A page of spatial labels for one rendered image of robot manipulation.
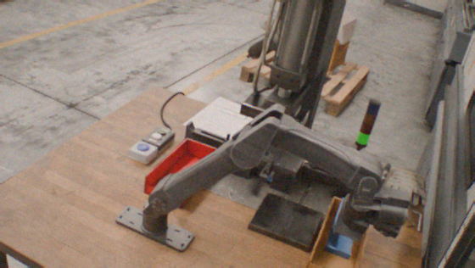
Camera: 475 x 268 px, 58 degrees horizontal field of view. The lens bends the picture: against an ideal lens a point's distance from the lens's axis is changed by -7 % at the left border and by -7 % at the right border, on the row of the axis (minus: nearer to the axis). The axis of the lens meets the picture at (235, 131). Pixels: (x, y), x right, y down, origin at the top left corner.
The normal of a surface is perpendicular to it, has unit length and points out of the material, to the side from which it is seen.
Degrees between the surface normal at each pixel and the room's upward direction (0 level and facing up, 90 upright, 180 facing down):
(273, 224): 0
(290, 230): 0
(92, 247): 0
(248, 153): 90
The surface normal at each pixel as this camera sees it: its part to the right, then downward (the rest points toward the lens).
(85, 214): 0.17, -0.85
